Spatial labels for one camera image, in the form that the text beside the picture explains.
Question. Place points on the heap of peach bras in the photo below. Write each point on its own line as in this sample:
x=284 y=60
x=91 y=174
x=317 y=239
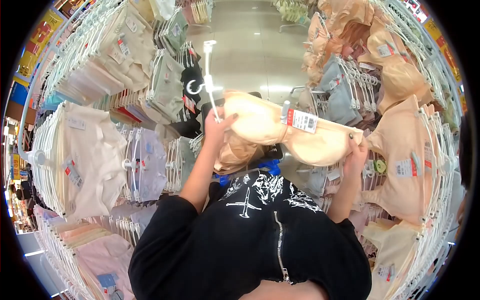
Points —
x=236 y=153

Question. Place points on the distant garment rack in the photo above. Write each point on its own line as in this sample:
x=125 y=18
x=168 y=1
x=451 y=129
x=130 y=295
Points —
x=294 y=10
x=200 y=11

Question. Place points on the person's right thumb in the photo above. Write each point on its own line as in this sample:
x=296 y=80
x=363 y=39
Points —
x=352 y=141

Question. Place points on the person's left hand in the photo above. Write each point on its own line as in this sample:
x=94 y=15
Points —
x=213 y=131

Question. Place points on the person's right fingers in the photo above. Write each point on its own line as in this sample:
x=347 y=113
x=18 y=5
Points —
x=364 y=145

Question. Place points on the person's body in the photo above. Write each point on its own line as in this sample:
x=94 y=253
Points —
x=232 y=243

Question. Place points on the peach bra with price tag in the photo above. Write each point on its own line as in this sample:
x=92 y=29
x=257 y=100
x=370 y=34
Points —
x=258 y=120

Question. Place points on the person's left fingers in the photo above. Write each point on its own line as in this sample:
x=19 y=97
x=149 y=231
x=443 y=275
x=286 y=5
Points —
x=214 y=113

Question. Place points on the full shop shelf of underwear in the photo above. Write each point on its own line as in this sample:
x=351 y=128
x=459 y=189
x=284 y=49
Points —
x=93 y=157

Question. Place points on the person's left thumb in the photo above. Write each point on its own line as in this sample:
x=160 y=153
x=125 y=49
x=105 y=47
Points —
x=230 y=121

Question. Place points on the full shop shelf of bras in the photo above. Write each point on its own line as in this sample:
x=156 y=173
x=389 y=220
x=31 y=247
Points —
x=401 y=157

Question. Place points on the yellow hanging banner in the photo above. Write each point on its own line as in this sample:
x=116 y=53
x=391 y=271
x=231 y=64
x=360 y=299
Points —
x=41 y=37
x=444 y=48

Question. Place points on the person's right hand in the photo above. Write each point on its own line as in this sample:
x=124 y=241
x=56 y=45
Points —
x=355 y=159

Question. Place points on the white plastic hanger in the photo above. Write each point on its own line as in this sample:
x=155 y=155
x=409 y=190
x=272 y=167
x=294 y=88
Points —
x=208 y=80

